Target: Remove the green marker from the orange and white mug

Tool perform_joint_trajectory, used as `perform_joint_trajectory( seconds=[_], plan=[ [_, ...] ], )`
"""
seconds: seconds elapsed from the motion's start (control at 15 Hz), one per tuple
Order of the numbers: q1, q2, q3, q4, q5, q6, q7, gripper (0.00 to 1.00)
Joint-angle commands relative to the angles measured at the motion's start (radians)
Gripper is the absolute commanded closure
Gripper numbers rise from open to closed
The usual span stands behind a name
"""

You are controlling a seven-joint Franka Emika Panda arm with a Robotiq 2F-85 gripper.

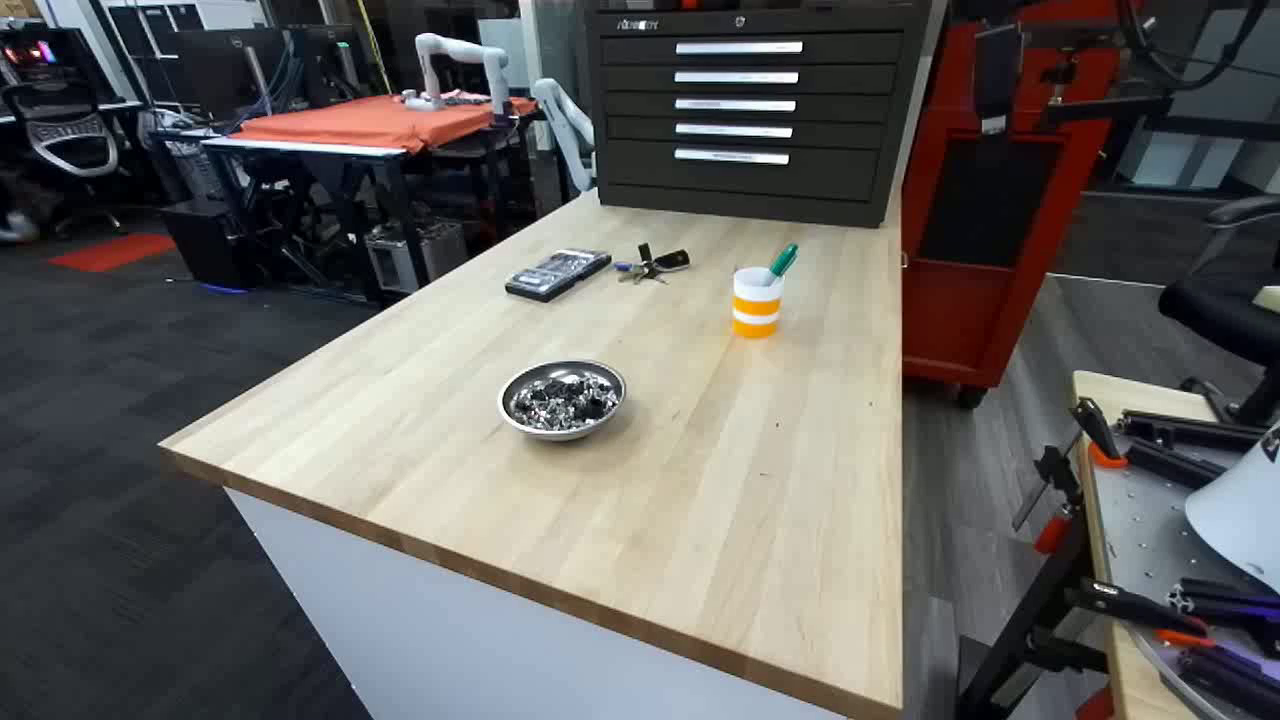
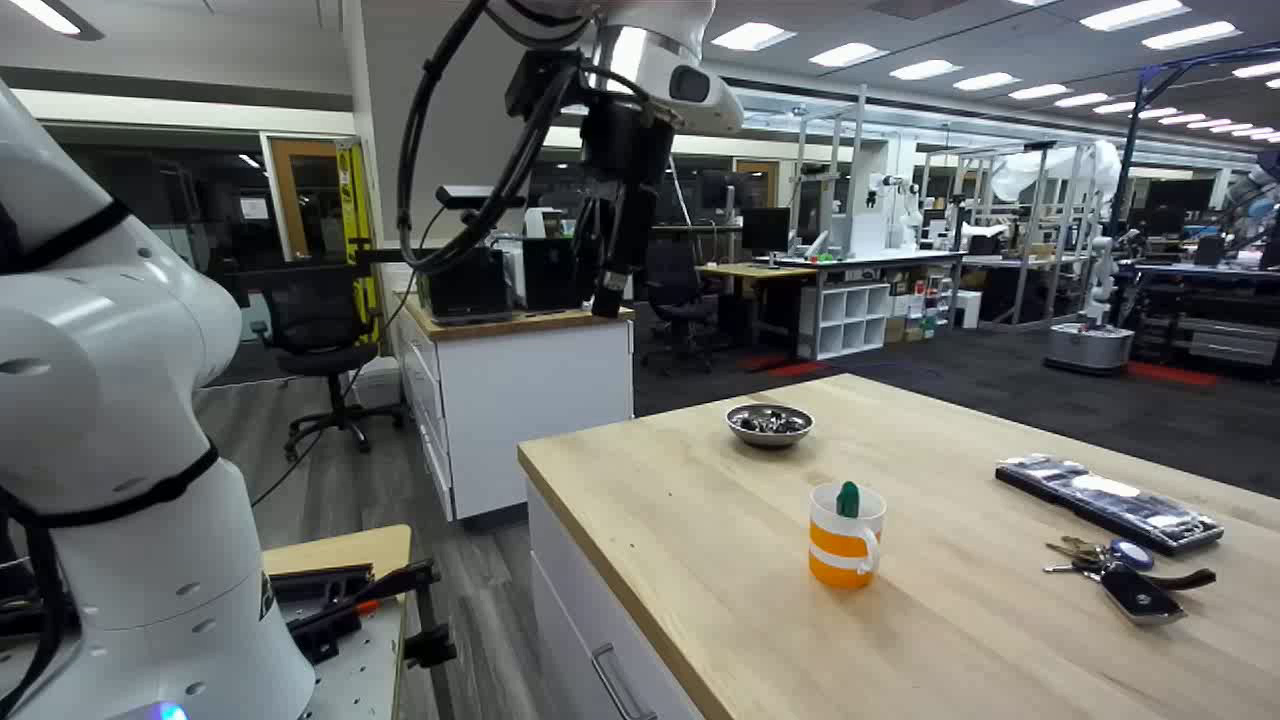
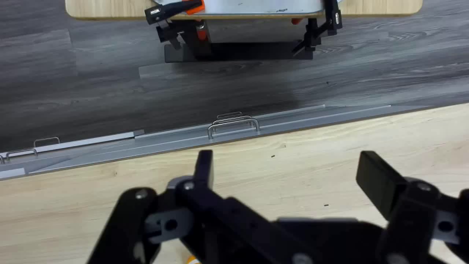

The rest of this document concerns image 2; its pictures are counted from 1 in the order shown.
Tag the dark flat remote control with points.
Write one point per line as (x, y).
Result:
(1107, 507)

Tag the white cabinet with wooden top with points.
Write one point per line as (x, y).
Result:
(527, 403)

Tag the metal bowl with small parts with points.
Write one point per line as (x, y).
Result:
(769, 425)

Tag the white cubby shelf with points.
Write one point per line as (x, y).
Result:
(850, 319)

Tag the black computer box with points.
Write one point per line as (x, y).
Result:
(465, 283)
(555, 272)

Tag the black and orange bar clamp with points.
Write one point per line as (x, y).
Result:
(431, 647)
(348, 594)

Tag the teal piece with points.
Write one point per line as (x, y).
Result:
(850, 500)

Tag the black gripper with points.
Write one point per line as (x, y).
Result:
(629, 145)

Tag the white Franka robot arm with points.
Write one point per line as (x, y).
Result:
(104, 403)

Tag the orange and white striped mug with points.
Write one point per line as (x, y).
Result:
(842, 549)

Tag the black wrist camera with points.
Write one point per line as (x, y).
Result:
(543, 84)

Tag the key bunch with black fob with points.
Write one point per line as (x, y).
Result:
(1132, 587)

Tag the white robot on round base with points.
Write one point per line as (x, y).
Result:
(1091, 341)

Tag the black office chair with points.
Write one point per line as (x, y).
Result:
(321, 324)

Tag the white table base with drawers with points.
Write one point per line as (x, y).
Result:
(586, 626)

